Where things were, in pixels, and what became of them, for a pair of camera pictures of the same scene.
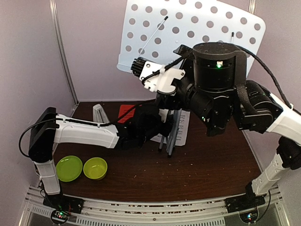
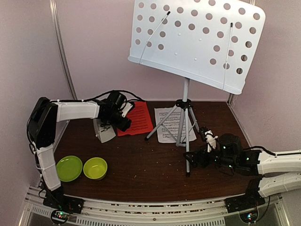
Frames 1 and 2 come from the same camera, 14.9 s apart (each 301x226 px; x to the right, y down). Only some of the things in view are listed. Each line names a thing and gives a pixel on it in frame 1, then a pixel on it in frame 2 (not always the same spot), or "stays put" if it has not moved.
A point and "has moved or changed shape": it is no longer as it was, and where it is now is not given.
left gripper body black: x=144 y=138 to x=118 y=124
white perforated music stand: x=153 y=29 has moved or changed shape
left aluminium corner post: x=64 y=52 stays put
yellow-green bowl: x=95 y=168 stays put
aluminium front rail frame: x=185 y=211 stays put
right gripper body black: x=197 y=100 to x=205 y=163
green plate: x=68 y=167 stays put
